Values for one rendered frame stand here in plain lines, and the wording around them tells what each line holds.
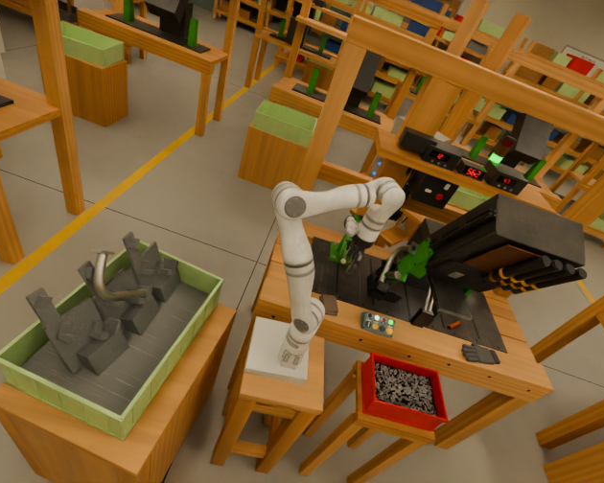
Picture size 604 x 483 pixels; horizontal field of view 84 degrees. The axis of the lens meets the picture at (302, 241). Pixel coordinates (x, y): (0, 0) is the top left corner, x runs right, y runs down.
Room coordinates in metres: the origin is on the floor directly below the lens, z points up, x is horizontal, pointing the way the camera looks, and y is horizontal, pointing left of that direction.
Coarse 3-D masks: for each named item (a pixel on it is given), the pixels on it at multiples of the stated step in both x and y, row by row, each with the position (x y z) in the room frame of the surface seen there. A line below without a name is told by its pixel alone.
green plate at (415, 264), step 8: (424, 248) 1.33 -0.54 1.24; (408, 256) 1.36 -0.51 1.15; (416, 256) 1.32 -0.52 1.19; (424, 256) 1.28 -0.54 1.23; (400, 264) 1.34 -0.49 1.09; (408, 264) 1.30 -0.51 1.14; (416, 264) 1.27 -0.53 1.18; (424, 264) 1.28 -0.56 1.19; (408, 272) 1.26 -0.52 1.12; (416, 272) 1.28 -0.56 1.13; (424, 272) 1.28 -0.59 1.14
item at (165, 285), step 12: (132, 240) 0.77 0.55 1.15; (132, 252) 0.77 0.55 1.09; (144, 252) 0.83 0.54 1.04; (156, 252) 0.88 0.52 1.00; (132, 264) 0.75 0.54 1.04; (144, 276) 0.78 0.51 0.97; (156, 276) 0.84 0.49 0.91; (168, 276) 0.86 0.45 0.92; (156, 288) 0.79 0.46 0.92; (168, 288) 0.82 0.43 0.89
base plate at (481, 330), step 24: (336, 264) 1.37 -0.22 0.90; (360, 264) 1.46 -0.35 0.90; (336, 288) 1.20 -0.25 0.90; (360, 288) 1.27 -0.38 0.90; (408, 288) 1.43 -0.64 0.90; (384, 312) 1.18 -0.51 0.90; (408, 312) 1.25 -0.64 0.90; (480, 312) 1.48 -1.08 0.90; (456, 336) 1.22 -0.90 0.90; (480, 336) 1.29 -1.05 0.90
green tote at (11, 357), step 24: (120, 264) 0.83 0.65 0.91; (192, 264) 0.93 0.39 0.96; (216, 288) 0.87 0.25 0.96; (24, 336) 0.42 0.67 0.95; (192, 336) 0.70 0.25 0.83; (0, 360) 0.34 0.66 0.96; (24, 360) 0.40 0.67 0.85; (168, 360) 0.53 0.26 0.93; (24, 384) 0.33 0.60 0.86; (48, 384) 0.33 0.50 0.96; (144, 384) 0.43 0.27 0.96; (72, 408) 0.33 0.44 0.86; (96, 408) 0.32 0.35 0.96; (144, 408) 0.41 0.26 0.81; (120, 432) 0.32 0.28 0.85
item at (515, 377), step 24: (264, 288) 1.02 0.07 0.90; (288, 288) 1.08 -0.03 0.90; (264, 312) 0.96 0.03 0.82; (288, 312) 0.97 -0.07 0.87; (360, 312) 1.12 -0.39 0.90; (336, 336) 1.00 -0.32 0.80; (360, 336) 1.02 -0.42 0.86; (384, 336) 1.04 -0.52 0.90; (408, 336) 1.09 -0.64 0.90; (432, 336) 1.16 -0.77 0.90; (408, 360) 1.05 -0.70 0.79; (432, 360) 1.07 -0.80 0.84; (456, 360) 1.08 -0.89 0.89; (504, 360) 1.20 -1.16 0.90; (528, 360) 1.27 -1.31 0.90; (480, 384) 1.11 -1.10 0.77; (504, 384) 1.12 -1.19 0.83; (528, 384) 1.13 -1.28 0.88
